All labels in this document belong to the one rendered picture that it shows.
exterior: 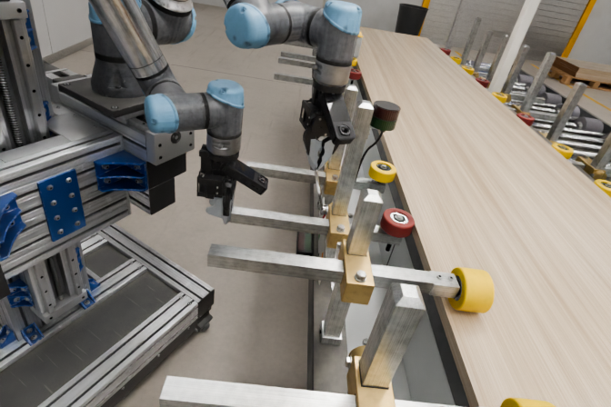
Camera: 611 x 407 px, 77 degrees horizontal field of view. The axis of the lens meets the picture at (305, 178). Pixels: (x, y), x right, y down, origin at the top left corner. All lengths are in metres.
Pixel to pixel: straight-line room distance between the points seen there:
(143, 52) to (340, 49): 0.39
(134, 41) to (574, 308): 1.03
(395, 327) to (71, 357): 1.23
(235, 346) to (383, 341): 1.29
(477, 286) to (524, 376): 0.15
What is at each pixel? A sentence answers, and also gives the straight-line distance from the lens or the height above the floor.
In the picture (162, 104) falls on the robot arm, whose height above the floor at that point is 1.15.
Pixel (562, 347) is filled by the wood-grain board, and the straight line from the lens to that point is 0.90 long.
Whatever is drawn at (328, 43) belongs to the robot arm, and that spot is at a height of 1.29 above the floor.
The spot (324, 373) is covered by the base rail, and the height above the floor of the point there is 0.70.
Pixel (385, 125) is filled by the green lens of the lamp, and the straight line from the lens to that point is 0.86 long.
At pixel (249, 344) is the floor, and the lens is 1.76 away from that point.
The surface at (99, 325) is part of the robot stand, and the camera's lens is 1.60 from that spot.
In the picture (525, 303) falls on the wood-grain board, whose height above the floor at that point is 0.90.
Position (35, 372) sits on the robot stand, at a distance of 1.56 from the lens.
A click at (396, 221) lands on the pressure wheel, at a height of 0.91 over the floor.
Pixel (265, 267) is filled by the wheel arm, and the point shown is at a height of 0.95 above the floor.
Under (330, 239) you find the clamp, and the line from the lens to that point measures 0.95.
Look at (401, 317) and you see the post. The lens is 0.47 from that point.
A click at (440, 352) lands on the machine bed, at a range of 0.88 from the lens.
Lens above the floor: 1.46
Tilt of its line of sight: 32 degrees down
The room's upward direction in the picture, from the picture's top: 10 degrees clockwise
